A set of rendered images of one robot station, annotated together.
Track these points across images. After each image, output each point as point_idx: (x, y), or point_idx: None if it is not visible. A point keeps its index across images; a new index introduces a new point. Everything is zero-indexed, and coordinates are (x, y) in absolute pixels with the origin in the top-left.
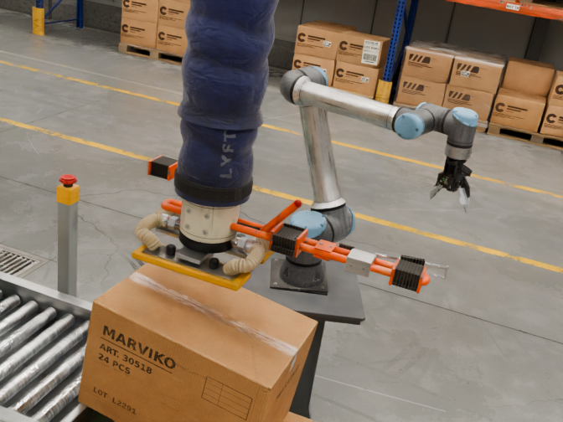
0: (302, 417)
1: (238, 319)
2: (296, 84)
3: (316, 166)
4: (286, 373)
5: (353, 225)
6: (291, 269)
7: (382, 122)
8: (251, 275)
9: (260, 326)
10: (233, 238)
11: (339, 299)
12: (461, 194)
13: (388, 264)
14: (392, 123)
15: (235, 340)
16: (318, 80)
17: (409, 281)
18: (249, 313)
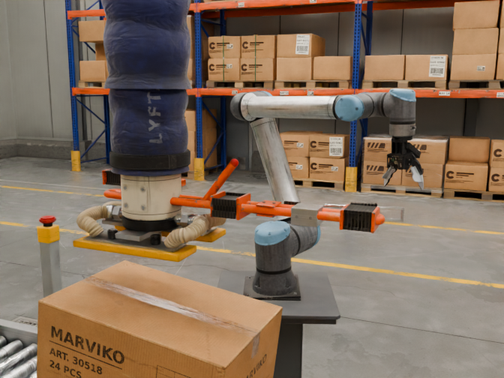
0: None
1: (194, 308)
2: (242, 100)
3: (274, 178)
4: (246, 355)
5: (319, 233)
6: (262, 278)
7: (324, 112)
8: None
9: (218, 313)
10: (176, 214)
11: (313, 302)
12: (413, 172)
13: (337, 211)
14: (333, 109)
15: (189, 325)
16: None
17: (361, 222)
18: (207, 303)
